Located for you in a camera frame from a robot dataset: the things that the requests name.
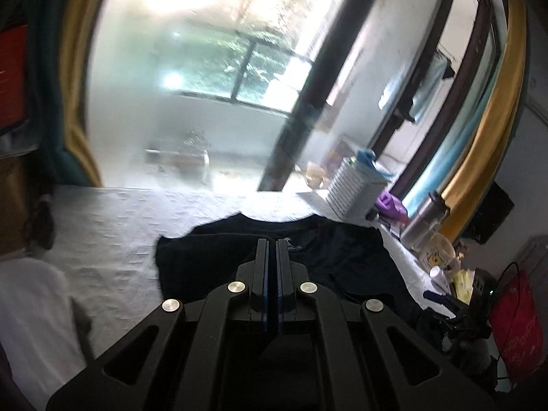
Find hanging grey blue clothes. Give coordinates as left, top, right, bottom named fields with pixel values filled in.
left=409, top=50, right=455, bottom=123

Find small white bottle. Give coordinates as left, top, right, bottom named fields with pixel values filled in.
left=429, top=265, right=450, bottom=294

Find yellow crumpled tissue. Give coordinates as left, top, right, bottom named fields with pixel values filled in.
left=451, top=269, right=475, bottom=304

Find brown cardboard box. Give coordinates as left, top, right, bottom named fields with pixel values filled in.
left=0, top=157, right=29, bottom=255

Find red bag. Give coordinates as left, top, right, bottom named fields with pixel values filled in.
left=489, top=271, right=544, bottom=382

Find purple cloth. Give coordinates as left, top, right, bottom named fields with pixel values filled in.
left=374, top=190, right=409, bottom=224

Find white perforated plastic basket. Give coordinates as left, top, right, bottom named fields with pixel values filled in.
left=326, top=158, right=387, bottom=221

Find yellow curtain right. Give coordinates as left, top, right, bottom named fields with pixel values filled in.
left=440, top=0, right=527, bottom=241

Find dark green curtain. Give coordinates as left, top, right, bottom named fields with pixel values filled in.
left=28, top=0, right=91, bottom=187

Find tablet with red screen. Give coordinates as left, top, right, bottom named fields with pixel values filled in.
left=0, top=25, right=28, bottom=132

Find stainless steel tumbler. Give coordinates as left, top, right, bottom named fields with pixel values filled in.
left=399, top=191, right=450, bottom=252

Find black monitor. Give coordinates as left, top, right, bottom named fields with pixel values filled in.
left=462, top=182, right=514, bottom=245

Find black t-shirt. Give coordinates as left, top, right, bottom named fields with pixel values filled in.
left=154, top=213, right=434, bottom=331

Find black cable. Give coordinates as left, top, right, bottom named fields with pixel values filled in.
left=491, top=260, right=521, bottom=301

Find white quilted bed cover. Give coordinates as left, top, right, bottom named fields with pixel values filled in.
left=47, top=186, right=446, bottom=354

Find dark sliding door frame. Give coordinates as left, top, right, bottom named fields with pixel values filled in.
left=258, top=0, right=494, bottom=196

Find blue cloth in basket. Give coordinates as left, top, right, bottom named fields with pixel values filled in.
left=354, top=149, right=392, bottom=179

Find yellow curtain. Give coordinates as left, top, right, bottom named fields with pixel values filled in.
left=440, top=0, right=527, bottom=241
left=59, top=0, right=103, bottom=187

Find white folded garment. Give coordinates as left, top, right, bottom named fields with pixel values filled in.
left=1, top=257, right=86, bottom=410

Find yellow curtain left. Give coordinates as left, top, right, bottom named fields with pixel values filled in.
left=59, top=0, right=103, bottom=187

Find cream bear mug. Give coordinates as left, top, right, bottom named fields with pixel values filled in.
left=418, top=233, right=461, bottom=281

